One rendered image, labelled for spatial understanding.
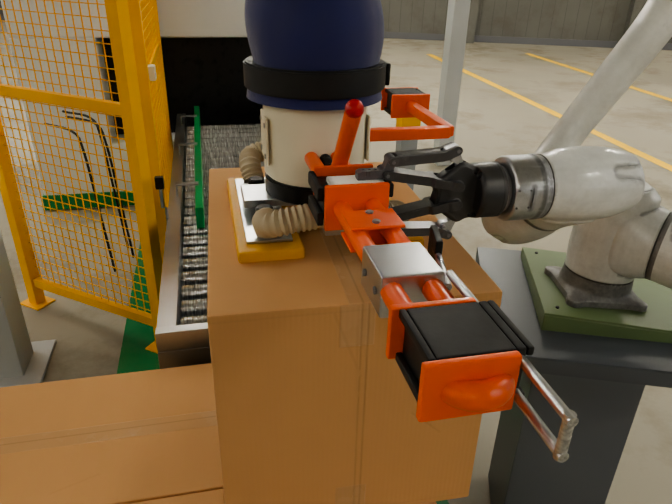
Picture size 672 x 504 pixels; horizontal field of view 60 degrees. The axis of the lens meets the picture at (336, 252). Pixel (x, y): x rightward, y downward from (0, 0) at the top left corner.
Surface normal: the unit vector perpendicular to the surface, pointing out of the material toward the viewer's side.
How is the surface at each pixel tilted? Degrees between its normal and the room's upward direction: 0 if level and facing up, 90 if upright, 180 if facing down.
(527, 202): 90
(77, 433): 0
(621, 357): 0
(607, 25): 90
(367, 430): 89
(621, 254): 91
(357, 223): 1
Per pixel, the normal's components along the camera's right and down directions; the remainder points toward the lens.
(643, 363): 0.02, -0.89
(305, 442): 0.19, 0.43
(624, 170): 0.33, -0.21
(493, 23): -0.15, 0.45
